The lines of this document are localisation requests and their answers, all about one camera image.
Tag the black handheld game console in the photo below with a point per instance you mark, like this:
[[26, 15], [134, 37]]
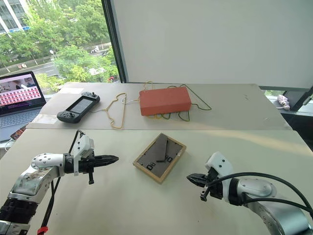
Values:
[[77, 107]]

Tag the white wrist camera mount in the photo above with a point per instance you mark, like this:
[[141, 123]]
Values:
[[221, 165], [84, 145]]

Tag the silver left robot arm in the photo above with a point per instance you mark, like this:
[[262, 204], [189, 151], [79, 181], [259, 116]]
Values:
[[36, 176]]

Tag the black window frame post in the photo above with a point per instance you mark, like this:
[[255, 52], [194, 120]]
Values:
[[115, 41]]

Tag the white office building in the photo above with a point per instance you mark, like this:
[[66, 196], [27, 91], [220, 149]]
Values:
[[11, 14]]

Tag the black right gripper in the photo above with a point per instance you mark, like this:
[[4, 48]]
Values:
[[215, 187]]

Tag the orange brick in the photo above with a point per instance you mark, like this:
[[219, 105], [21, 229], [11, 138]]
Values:
[[165, 100]]

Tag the wooden picture frame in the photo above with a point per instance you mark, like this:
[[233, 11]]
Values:
[[159, 159]]

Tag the silver laptop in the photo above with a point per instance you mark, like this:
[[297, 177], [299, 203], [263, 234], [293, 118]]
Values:
[[17, 102]]

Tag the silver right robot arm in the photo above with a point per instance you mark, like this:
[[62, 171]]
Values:
[[264, 195]]

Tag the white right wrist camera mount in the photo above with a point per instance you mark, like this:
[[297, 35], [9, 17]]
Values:
[[221, 165]]

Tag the smartphone with orange case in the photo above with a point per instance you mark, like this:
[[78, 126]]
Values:
[[18, 133]]

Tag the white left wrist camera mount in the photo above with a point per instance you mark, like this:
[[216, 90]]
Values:
[[84, 145]]

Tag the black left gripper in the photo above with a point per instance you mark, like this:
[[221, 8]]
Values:
[[85, 164]]

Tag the black angled stand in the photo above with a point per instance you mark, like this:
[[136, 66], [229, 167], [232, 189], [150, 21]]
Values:
[[299, 98]]

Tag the pink handheld fan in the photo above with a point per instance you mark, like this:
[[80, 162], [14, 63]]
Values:
[[283, 101]]

